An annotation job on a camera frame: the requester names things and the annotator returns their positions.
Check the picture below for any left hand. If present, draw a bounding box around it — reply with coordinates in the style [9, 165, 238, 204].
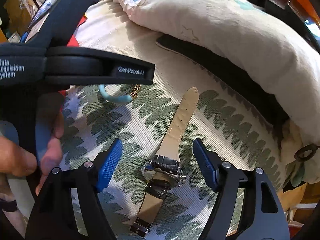
[0, 112, 64, 202]

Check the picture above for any light blue hair tie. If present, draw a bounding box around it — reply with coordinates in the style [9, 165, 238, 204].
[98, 83, 142, 104]

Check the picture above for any beige pillow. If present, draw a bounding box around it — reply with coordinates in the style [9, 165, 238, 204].
[102, 0, 320, 185]

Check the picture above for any yellow cardboard box tray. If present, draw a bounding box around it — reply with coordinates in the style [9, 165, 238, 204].
[67, 14, 87, 47]

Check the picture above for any green leaf pattern bedspread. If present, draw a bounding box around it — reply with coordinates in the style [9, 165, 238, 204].
[60, 0, 286, 239]

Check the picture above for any wristwatch with tan strap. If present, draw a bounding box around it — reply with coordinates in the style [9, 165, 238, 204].
[130, 87, 199, 237]

